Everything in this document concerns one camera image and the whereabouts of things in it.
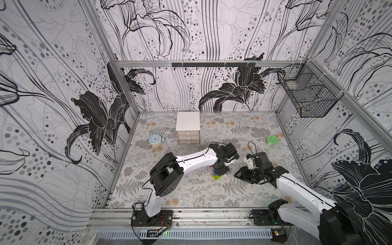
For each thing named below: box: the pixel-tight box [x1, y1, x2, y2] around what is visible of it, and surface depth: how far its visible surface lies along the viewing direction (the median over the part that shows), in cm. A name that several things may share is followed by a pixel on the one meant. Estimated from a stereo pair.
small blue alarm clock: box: [148, 133, 165, 149], surface depth 100 cm
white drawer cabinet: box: [175, 111, 201, 145], surface depth 97 cm
